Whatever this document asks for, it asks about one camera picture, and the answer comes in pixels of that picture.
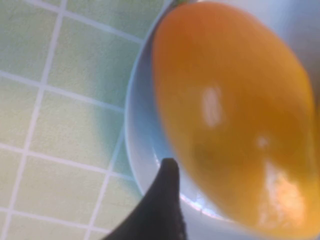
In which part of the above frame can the light blue round plate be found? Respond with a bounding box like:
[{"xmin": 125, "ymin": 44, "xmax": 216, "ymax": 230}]
[{"xmin": 124, "ymin": 0, "xmax": 320, "ymax": 240}]

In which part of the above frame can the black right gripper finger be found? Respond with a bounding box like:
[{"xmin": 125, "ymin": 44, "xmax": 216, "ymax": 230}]
[{"xmin": 99, "ymin": 157, "xmax": 188, "ymax": 240}]

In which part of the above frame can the green checked tablecloth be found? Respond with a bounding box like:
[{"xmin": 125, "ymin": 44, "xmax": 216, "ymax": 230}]
[{"xmin": 0, "ymin": 0, "xmax": 176, "ymax": 240}]

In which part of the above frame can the yellow mango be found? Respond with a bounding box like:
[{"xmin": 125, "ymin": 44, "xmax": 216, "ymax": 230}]
[{"xmin": 151, "ymin": 1, "xmax": 317, "ymax": 237}]

